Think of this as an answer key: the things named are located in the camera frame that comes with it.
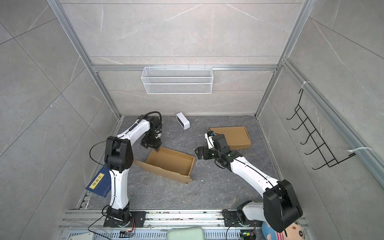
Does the cardboard box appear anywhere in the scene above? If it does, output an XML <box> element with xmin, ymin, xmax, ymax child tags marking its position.
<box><xmin>210</xmin><ymin>126</ymin><xmax>252</xmax><ymax>150</ymax></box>

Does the cardboard sheet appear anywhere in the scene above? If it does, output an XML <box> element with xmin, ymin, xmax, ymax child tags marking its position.
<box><xmin>134</xmin><ymin>147</ymin><xmax>195</xmax><ymax>184</ymax></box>

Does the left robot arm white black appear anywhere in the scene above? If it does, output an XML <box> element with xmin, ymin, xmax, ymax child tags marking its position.
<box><xmin>105</xmin><ymin>111</ymin><xmax>163</xmax><ymax>227</ymax></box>

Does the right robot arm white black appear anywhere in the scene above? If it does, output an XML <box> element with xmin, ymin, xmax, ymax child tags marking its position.
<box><xmin>195</xmin><ymin>131</ymin><xmax>303</xmax><ymax>233</ymax></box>

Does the pale green box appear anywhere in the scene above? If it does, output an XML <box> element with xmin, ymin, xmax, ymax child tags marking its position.
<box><xmin>167</xmin><ymin>228</ymin><xmax>205</xmax><ymax>240</ymax></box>

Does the white digital clock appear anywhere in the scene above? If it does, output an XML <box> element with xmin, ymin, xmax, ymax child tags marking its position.
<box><xmin>176</xmin><ymin>112</ymin><xmax>190</xmax><ymax>130</ymax></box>

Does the blue book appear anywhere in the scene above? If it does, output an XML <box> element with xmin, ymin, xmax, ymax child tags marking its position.
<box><xmin>85</xmin><ymin>166</ymin><xmax>112</xmax><ymax>198</ymax></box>

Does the pink plush pig toy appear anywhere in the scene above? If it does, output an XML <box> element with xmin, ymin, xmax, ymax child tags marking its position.
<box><xmin>262</xmin><ymin>221</ymin><xmax>306</xmax><ymax>240</ymax></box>

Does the white wire mesh basket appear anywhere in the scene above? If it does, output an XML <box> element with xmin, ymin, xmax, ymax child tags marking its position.
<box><xmin>141</xmin><ymin>67</ymin><xmax>214</xmax><ymax>95</ymax></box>

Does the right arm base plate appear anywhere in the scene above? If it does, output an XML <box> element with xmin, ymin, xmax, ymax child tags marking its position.
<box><xmin>222</xmin><ymin>209</ymin><xmax>263</xmax><ymax>228</ymax></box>

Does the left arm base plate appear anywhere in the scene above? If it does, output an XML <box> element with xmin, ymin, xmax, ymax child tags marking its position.
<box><xmin>103</xmin><ymin>211</ymin><xmax>147</xmax><ymax>228</ymax></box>

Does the aluminium rail base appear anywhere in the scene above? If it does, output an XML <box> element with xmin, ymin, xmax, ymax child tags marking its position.
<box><xmin>54</xmin><ymin>209</ymin><xmax>266</xmax><ymax>240</ymax></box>

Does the black wire hook rack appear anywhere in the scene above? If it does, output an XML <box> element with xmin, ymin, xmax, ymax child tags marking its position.
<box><xmin>286</xmin><ymin>89</ymin><xmax>356</xmax><ymax>170</ymax></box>

